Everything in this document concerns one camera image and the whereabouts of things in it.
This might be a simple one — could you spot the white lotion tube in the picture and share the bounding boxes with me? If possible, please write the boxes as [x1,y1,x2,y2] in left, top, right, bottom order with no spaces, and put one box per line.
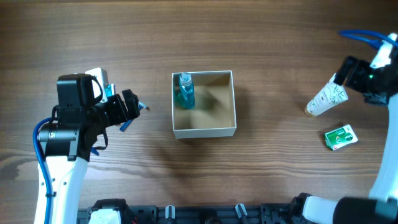
[305,74,348,116]

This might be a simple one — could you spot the blue mouthwash bottle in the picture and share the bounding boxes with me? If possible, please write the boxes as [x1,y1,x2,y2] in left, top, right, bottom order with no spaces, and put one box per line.
[175,73,195,110]

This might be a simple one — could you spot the green soap box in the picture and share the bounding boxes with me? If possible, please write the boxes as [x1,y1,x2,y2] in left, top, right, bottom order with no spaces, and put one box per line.
[323,124,358,151]

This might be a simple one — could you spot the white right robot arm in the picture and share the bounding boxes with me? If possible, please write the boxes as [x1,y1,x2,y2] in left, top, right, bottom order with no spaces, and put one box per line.
[301,56,397,224]

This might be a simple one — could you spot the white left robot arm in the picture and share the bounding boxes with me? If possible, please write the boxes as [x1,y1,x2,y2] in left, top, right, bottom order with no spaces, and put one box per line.
[32,73,140,223]

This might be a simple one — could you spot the white cardboard box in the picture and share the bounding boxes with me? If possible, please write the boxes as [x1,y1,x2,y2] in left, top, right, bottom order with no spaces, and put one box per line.
[172,70,237,139]

